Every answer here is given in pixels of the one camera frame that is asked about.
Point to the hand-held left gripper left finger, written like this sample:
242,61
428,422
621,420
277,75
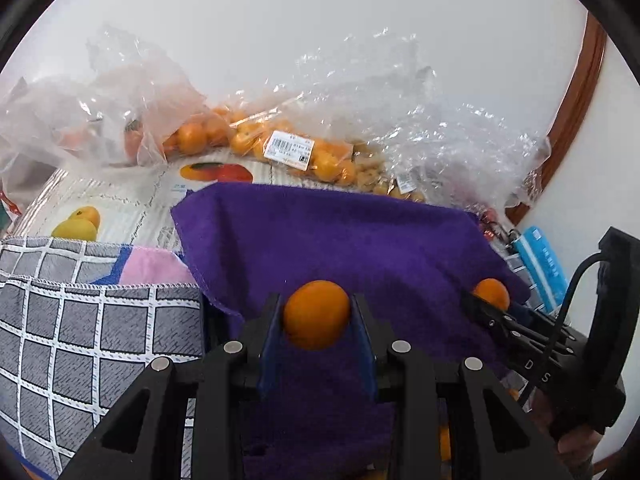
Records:
267,355

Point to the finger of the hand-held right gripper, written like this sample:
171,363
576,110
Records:
530,337

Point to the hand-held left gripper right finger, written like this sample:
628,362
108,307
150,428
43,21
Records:
362,355

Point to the purple towel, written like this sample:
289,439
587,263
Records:
325,240

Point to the person's right hand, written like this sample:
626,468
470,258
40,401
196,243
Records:
575,447

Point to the blue tissue box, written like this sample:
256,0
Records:
542,265

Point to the heap of red cherry tomatoes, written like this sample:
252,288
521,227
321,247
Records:
490,227

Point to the heap of brown longans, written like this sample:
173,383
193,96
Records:
367,172

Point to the grey checked blanket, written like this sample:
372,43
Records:
75,335

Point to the heap of bagged mandarins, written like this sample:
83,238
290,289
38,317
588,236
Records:
192,137
325,162

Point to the white fruit-print mat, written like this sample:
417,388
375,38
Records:
135,205

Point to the clear crinkled plastic bag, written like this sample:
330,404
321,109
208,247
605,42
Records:
465,145

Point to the clear labelled plastic bag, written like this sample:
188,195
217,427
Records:
340,90

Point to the pinkish translucent plastic bag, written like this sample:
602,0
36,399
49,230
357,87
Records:
125,95

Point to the brown wooden door frame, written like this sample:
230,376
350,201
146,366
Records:
575,110

